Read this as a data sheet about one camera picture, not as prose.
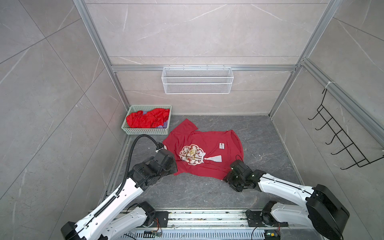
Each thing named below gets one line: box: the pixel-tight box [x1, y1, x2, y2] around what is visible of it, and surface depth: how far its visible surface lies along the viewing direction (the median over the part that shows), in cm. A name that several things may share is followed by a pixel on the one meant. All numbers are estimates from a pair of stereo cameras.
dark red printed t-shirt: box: [163, 118, 244, 180], surface depth 103 cm
